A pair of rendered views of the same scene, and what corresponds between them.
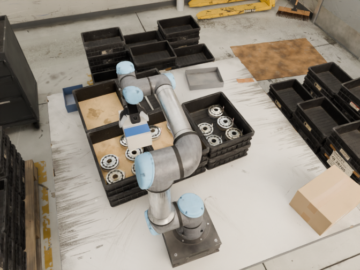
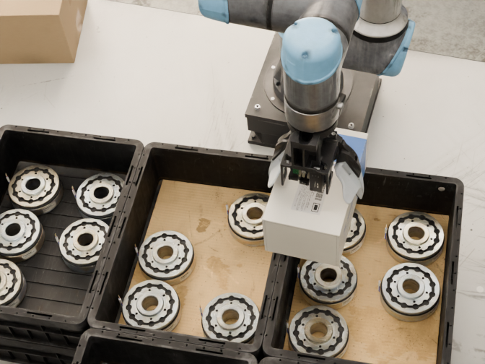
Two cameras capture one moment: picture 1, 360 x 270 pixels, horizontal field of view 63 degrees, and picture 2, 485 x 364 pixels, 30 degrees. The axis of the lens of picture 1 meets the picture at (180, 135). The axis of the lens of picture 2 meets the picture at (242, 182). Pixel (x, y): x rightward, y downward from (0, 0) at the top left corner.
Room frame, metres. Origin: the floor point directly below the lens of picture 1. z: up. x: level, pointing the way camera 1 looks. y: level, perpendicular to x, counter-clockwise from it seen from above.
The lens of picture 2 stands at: (1.68, 0.71, 2.27)
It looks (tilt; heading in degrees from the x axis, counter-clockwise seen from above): 54 degrees down; 223
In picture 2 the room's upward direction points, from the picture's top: 7 degrees counter-clockwise
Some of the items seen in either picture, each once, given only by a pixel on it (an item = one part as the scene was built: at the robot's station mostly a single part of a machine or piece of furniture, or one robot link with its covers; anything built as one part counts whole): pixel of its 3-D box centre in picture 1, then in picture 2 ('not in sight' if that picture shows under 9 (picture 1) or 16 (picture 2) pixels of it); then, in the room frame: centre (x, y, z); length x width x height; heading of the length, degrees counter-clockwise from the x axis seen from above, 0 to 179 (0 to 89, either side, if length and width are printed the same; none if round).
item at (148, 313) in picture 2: not in sight; (150, 303); (1.23, 0.03, 0.86); 0.05 x 0.05 x 0.01
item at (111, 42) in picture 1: (106, 55); not in sight; (2.64, 0.80, 0.37); 0.40 x 0.30 x 0.45; 110
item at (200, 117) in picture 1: (215, 124); (47, 234); (1.24, -0.22, 0.87); 0.40 x 0.30 x 0.11; 26
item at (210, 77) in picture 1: (204, 78); not in sight; (1.86, -0.18, 0.73); 0.27 x 0.20 x 0.05; 101
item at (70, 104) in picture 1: (75, 98); not in sight; (1.59, 0.77, 0.74); 0.20 x 0.15 x 0.07; 22
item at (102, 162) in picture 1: (109, 161); (410, 287); (0.94, 0.39, 0.86); 0.10 x 0.10 x 0.01
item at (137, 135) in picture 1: (135, 127); (316, 191); (1.00, 0.23, 1.09); 0.20 x 0.12 x 0.09; 20
